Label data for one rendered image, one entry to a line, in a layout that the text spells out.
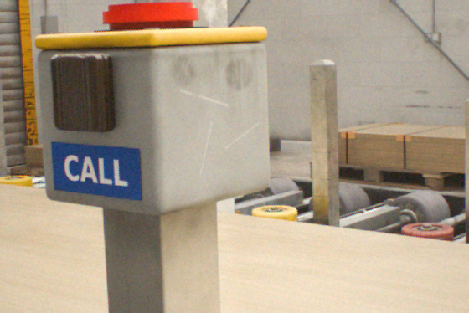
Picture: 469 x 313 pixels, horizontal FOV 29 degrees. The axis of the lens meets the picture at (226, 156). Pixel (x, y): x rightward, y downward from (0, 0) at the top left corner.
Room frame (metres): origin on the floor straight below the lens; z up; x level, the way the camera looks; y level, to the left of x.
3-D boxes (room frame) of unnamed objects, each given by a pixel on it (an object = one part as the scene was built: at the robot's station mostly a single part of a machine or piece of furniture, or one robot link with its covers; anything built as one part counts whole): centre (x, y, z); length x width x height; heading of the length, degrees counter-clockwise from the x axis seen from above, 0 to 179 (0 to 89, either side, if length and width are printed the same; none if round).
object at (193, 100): (0.39, 0.03, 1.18); 0.07 x 0.07 x 0.08; 49
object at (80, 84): (0.36, 0.05, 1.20); 0.03 x 0.01 x 0.03; 49
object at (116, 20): (0.39, 0.03, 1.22); 0.04 x 0.04 x 0.02
